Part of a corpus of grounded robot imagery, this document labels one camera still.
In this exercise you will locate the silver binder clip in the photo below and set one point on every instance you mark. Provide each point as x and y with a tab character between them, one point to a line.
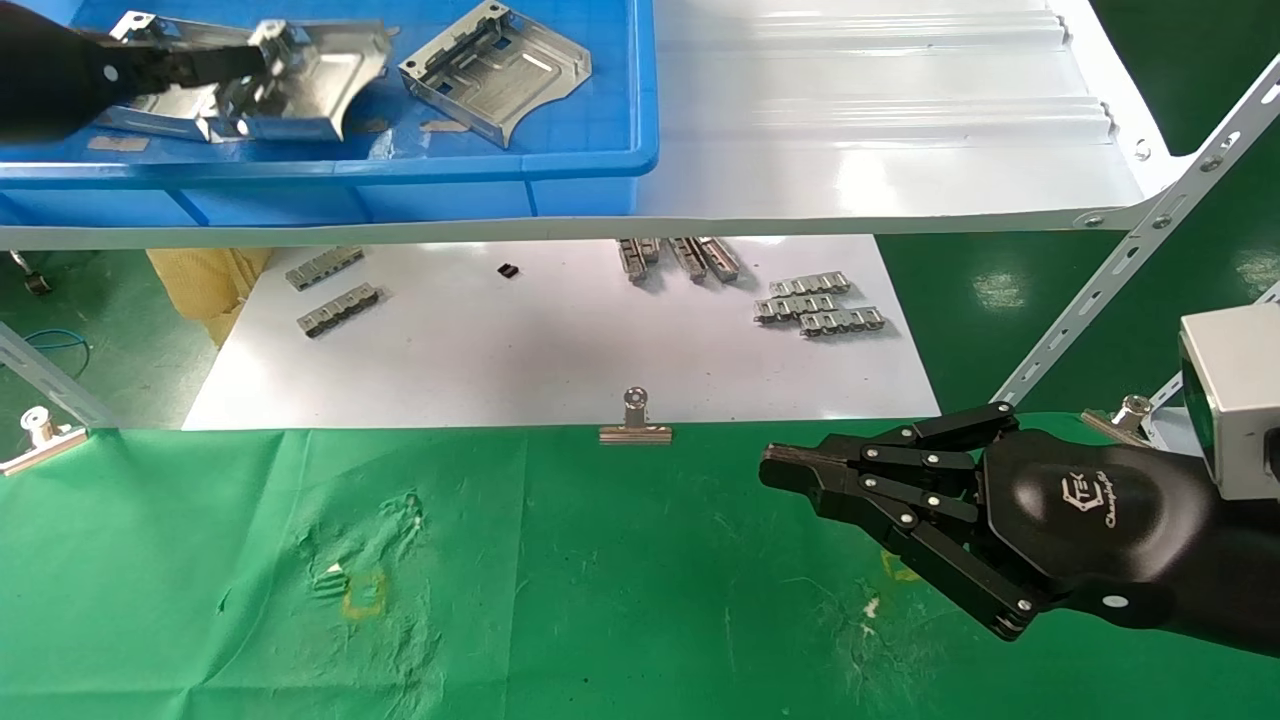
40	445
636	432
1125	418

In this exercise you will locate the green cloth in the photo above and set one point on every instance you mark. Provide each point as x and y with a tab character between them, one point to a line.
600	580

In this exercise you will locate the white shelf board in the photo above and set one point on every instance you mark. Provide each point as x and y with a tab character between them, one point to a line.
850	150

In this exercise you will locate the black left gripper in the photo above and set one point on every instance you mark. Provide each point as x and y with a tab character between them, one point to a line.
45	75

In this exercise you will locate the yellow cloth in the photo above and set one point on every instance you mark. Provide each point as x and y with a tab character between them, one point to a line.
205	285

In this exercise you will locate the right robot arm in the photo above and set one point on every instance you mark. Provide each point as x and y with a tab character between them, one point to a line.
1250	570

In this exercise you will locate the white table board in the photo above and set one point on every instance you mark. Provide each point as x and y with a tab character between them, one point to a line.
550	350

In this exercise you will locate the blue plastic bin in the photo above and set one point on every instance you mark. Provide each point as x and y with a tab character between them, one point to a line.
560	170

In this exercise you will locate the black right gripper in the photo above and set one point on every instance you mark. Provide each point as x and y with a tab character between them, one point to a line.
1090	520

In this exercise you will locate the stamped sheet metal bracket part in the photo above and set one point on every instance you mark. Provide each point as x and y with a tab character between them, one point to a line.
500	70
165	118
320	85

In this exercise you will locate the small grey metal rail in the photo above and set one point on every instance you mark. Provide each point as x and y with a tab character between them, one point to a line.
842	321
636	258
340	310
688	258
325	268
722	260
810	285
795	308

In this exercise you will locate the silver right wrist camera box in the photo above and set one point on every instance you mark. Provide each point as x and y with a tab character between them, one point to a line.
1245	400

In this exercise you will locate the black caster wheel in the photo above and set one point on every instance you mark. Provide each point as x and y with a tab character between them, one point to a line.
38	284

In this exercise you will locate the beige tape patch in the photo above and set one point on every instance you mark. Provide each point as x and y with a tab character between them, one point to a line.
445	126
118	144

